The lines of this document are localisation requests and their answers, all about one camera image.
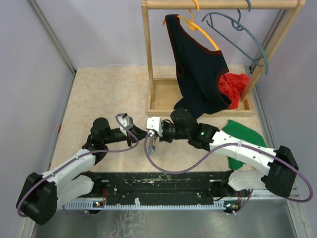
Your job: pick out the right aluminium frame rail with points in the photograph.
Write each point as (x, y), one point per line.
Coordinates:
(267, 119)

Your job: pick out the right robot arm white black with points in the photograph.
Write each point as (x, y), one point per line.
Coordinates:
(211, 138)

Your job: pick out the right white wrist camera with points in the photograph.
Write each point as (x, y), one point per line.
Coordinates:
(154, 126)

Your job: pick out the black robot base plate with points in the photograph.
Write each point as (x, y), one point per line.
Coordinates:
(157, 188)

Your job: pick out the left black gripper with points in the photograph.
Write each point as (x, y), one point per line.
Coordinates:
(138, 133)

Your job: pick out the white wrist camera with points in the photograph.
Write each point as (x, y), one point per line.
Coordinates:
(125, 122)
(154, 126)

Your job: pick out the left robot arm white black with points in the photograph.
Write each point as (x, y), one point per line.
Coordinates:
(42, 194)

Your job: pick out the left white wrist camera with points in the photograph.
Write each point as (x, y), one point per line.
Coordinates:
(125, 122)

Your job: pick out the wooden clothes rack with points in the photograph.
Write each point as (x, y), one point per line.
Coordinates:
(163, 93)

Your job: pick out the yellow clothes hanger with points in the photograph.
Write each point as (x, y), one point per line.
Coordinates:
(193, 26)

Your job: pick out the green cloth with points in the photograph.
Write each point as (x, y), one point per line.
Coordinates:
(240, 131)

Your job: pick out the red cloth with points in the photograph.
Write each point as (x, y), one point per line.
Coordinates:
(232, 85)

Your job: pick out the navy tank top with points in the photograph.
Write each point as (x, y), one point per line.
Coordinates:
(198, 72)

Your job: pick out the left aluminium frame rail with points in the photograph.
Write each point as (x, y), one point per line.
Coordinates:
(52, 35)

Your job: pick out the aluminium frame rail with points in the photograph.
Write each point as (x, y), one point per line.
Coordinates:
(52, 35)
(267, 119)

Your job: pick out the metal disc with keyrings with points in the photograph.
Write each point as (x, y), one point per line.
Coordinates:
(151, 141)

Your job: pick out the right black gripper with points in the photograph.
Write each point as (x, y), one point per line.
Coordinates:
(163, 138)

